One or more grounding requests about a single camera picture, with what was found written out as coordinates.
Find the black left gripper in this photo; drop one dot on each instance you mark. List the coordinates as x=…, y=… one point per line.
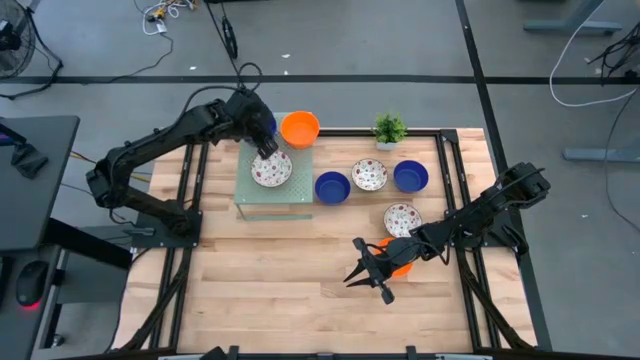
x=247, y=117

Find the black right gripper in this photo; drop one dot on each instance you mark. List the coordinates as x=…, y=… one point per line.
x=380, y=260

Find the dark blue mini bowl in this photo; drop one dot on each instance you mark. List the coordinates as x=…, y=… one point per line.
x=410, y=176
x=273, y=126
x=332, y=187

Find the orange mini bowl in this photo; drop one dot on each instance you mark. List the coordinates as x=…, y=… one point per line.
x=300, y=129
x=404, y=269

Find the floral mini bowl green outside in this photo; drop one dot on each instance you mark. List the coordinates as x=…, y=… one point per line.
x=401, y=220
x=272, y=170
x=369, y=174

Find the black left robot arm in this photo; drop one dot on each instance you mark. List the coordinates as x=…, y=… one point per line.
x=150, y=144

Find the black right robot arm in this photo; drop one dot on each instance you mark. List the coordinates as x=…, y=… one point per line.
x=475, y=212

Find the artificial plant in white pot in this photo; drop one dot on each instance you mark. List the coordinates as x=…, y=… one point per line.
x=389, y=131

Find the black desk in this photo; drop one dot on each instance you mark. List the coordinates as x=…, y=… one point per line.
x=35, y=210

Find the black floor fan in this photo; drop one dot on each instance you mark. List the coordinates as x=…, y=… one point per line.
x=7, y=40

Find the grey desk foot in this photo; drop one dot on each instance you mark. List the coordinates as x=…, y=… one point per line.
x=600, y=154
x=550, y=26

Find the black computer mouse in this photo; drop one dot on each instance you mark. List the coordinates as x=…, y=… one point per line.
x=31, y=280

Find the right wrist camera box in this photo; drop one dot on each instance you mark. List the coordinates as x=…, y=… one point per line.
x=387, y=296

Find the black aluminium table frame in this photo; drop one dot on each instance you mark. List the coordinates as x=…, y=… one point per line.
x=350, y=133

